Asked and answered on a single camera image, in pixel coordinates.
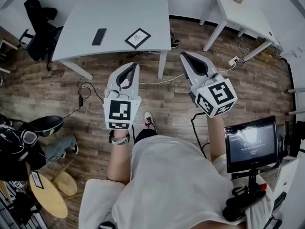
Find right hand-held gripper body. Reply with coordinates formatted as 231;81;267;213
190;73;238;118

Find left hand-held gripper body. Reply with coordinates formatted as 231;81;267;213
102;79;142;131

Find black framed marker card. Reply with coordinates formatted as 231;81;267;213
124;28;152;50

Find person's right forearm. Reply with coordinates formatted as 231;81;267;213
205;115;227;163

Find person's left forearm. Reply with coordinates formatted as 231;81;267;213
106;129;134;183

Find white power strip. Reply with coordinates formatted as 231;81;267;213
228;55;240;67

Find black wrist band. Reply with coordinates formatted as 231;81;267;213
109;129;131;144

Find white shoe red laces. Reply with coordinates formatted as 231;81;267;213
143;111;157;131

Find person in black shorts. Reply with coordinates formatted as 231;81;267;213
134;128;158;146

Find black smartphone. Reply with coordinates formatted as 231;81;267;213
91;28;108;47

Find brown cardboard box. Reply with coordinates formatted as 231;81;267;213
255;36;284;60

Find small white table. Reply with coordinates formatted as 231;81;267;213
199;0;278;61

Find large white table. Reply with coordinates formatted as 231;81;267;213
51;0;173;81

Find black monitor screen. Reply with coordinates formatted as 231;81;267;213
224;115;279;174

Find black office chair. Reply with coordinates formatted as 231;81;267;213
18;0;64;72

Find person's white shirt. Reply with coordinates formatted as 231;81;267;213
78;135;275;229

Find round wooden stool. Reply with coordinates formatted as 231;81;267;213
51;160;79;198

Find black equipment stand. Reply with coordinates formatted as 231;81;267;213
277;120;305;158

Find black jacket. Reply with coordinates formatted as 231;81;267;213
23;0;58;31

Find white equipment box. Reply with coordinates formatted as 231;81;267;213
271;156;300;214

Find white tag card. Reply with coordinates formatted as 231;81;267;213
30;171;45;190

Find round wooden side table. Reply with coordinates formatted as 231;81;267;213
28;172;69;219

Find long white cable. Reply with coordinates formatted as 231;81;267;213
139;64;235;85

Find black cable bundle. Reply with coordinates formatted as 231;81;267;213
126;49;159;57

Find striped bracelet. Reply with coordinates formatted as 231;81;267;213
111;137;131;147

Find thin white cable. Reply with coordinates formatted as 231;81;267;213
237;35;250;63

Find black power adapter with cable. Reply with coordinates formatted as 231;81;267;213
63;81;96;119

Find thick black cable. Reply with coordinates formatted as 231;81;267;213
190;112;208;159

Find black monitor mount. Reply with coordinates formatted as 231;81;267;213
222;167;267;222

